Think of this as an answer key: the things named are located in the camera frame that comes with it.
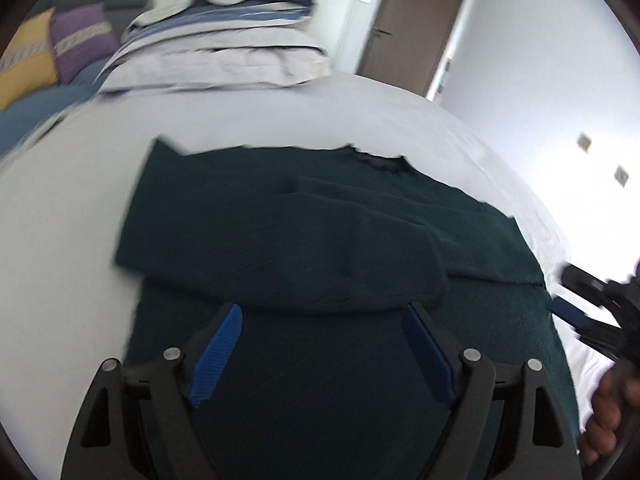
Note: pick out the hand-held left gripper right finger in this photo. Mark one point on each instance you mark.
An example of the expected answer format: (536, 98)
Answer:
(431, 355)

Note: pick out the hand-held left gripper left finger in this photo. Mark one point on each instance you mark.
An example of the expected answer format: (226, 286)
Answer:
(216, 355)

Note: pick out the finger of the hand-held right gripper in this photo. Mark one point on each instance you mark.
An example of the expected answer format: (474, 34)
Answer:
(582, 282)
(567, 312)

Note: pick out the dark green sweater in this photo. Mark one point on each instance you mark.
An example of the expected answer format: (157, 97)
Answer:
(320, 260)

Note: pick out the person's right hand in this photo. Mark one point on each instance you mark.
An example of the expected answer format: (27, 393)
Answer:
(605, 415)

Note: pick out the white bed sheet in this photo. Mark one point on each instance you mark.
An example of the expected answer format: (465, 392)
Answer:
(300, 115)

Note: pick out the brown door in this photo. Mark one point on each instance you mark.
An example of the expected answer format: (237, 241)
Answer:
(412, 27)

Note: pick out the folded striped duvet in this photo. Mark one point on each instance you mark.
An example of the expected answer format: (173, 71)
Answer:
(220, 45)

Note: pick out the grey blue sofa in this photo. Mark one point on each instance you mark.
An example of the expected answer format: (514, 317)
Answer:
(50, 70)

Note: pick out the purple cushion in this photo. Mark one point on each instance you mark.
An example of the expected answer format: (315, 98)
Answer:
(82, 40)

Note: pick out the yellow cushion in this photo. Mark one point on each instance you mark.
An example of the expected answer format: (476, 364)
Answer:
(27, 57)

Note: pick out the wall socket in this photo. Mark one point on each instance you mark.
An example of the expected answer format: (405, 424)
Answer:
(621, 175)
(584, 142)

